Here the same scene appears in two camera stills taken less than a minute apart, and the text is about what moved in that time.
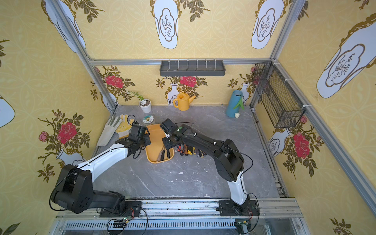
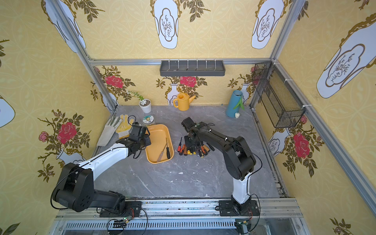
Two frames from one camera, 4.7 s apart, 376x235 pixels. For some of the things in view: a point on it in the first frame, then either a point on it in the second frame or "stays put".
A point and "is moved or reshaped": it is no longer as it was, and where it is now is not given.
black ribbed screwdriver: [201, 153] is moved or reshaped
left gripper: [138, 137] stays put
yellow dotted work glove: [123, 129] stays put
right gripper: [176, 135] → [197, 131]
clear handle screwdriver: [159, 156] stays put
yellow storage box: [156, 134] stays put
